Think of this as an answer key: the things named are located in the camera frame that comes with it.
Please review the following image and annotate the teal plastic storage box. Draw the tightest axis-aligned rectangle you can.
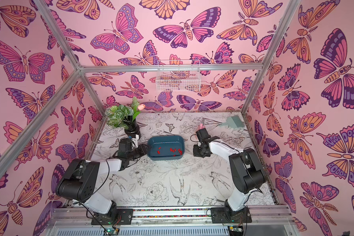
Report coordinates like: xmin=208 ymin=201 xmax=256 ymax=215
xmin=147 ymin=135 xmax=185 ymax=161

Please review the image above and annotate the pink spray bottle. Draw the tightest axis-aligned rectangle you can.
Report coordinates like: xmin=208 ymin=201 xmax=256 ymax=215
xmin=196 ymin=123 xmax=206 ymax=131

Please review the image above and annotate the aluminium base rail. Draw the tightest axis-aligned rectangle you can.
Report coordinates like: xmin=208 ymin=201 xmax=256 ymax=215
xmin=44 ymin=205 xmax=299 ymax=236

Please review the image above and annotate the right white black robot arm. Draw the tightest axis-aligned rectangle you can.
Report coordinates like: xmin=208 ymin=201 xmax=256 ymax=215
xmin=193 ymin=141 xmax=266 ymax=218

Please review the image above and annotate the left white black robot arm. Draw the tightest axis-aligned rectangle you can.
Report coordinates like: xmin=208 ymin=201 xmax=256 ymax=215
xmin=55 ymin=144 xmax=149 ymax=215

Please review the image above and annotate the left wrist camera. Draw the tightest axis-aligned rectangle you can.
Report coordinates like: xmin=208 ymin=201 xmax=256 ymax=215
xmin=118 ymin=138 xmax=133 ymax=154

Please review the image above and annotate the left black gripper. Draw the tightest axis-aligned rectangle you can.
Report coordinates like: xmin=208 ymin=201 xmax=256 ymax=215
xmin=127 ymin=144 xmax=152 ymax=162

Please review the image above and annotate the green dustpan brush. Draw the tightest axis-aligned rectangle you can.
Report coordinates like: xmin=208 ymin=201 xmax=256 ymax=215
xmin=217 ymin=116 xmax=245 ymax=129

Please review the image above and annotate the green plant in black vase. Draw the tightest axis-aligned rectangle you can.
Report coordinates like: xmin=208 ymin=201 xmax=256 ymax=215
xmin=105 ymin=97 xmax=144 ymax=139

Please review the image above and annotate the white wire basket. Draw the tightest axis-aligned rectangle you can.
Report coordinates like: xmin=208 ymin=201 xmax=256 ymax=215
xmin=154 ymin=59 xmax=202 ymax=92

